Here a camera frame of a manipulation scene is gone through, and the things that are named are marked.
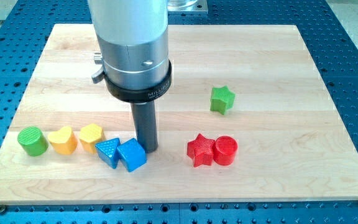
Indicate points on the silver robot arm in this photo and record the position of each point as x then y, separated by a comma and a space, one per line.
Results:
133, 40

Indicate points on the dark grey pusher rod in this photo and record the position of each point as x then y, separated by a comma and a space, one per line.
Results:
145, 125

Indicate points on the red star block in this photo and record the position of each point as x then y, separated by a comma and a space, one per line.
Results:
200, 150

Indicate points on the green star block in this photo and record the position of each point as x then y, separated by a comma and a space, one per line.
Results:
222, 99

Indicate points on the red cylinder block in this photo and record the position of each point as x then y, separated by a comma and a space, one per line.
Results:
224, 150

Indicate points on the blue cube block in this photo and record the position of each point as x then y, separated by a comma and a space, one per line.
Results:
132, 154

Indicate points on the wooden board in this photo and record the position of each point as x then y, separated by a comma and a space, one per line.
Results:
247, 118

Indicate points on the blue triangle block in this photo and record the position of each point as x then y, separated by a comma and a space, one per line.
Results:
107, 152

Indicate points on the yellow hexagon block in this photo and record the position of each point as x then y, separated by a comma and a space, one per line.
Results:
89, 136

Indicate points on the yellow heart block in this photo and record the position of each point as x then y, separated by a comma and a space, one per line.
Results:
63, 141

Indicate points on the green cylinder block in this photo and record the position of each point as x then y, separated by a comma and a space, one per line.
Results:
32, 141

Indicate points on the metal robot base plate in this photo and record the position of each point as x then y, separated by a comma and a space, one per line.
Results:
188, 6

